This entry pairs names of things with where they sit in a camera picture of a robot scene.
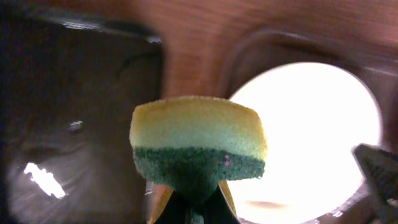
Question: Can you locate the white plate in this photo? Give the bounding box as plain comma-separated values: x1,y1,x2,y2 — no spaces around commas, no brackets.
229,62,382,223

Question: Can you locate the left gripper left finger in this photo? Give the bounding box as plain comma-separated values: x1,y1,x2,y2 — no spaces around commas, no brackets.
147,180,240,224

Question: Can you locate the green yellow sponge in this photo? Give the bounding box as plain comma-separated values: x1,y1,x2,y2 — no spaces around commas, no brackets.
129,96,267,205

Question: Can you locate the black rectangular tray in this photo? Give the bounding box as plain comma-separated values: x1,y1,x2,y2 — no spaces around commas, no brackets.
1,1,163,223

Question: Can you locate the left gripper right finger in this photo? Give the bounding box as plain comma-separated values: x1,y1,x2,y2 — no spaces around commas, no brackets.
353,144,397,223

